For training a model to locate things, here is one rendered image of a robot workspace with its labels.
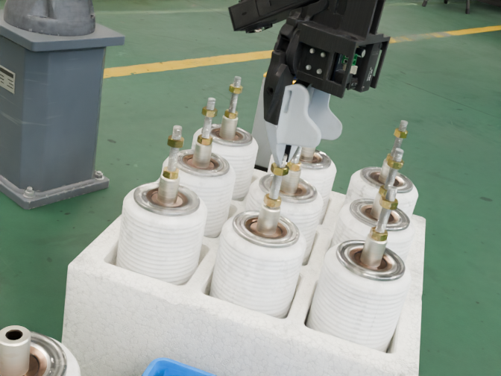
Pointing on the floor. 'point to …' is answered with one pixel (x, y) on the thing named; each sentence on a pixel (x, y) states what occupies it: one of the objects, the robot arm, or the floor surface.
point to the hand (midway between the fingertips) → (279, 148)
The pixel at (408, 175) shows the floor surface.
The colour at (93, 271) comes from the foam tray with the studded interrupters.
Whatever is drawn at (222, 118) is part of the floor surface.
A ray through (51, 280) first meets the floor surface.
